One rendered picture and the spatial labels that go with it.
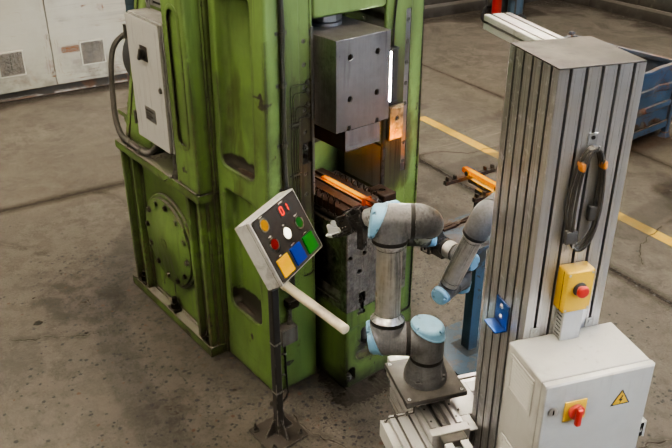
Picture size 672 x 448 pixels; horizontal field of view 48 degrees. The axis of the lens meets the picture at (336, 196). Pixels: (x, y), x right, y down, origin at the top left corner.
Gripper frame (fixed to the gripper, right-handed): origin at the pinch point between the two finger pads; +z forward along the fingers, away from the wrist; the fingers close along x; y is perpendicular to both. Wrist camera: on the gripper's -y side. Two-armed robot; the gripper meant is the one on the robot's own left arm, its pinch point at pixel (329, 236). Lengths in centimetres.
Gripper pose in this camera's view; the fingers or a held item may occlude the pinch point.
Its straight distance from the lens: 307.1
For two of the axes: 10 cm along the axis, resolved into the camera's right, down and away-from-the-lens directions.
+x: -4.4, 4.0, -8.0
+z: -7.8, 2.8, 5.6
